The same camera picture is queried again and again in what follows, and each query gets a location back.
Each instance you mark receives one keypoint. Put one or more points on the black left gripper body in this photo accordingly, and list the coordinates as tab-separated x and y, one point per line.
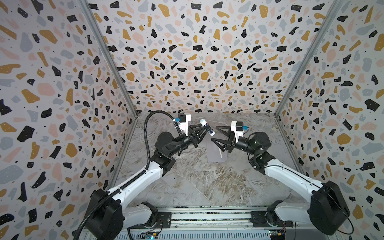
190	140

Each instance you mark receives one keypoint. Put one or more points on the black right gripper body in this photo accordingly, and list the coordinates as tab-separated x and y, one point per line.
232	143

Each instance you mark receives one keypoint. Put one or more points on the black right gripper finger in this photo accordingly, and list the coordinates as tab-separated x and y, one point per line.
225	130
221	144

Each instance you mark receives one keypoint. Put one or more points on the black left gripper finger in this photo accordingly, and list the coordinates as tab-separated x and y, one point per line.
193	129
201	133

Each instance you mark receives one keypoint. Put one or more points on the lavender envelope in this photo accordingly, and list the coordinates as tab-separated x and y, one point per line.
213	152

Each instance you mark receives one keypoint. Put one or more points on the blue glue stick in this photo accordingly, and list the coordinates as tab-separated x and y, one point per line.
205	124

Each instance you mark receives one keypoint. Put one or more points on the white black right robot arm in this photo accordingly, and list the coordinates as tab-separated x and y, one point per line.
325	207

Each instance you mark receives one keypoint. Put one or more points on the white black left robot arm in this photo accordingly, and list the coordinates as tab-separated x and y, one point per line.
109	212

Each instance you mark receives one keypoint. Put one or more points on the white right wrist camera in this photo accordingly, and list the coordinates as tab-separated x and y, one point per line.
238	128

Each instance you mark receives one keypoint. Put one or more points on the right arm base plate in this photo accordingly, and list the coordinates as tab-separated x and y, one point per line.
264	219

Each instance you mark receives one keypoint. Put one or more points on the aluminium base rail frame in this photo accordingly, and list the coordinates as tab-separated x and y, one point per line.
218	223

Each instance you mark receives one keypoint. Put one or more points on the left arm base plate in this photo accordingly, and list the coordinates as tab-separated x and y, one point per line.
159	220

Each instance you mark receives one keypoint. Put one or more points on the left aluminium corner post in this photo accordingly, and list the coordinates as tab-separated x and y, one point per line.
84	5

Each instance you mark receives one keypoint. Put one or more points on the aluminium corner post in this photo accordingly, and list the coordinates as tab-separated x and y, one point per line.
331	14
84	5

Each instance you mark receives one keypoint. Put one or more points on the right aluminium corner post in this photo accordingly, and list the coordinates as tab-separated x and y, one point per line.
331	14

